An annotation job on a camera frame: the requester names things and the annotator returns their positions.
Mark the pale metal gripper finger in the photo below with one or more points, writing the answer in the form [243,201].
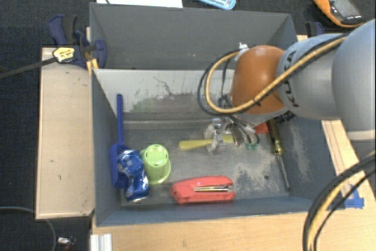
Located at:
[216,147]
[213,130]

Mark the pale wood flat board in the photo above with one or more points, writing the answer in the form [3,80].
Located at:
[64,141]

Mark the grey metal bin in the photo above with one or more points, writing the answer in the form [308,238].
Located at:
[164,38]

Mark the small red-orange piece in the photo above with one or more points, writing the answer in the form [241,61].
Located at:
[261,128]

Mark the light green plastic cup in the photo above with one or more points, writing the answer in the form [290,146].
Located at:
[155,163]

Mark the red stapler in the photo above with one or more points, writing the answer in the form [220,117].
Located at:
[202,189]

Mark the yellow long plastic piece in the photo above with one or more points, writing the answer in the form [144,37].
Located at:
[194,144]

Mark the blue crushed drink can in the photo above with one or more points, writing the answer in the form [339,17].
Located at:
[133,173]

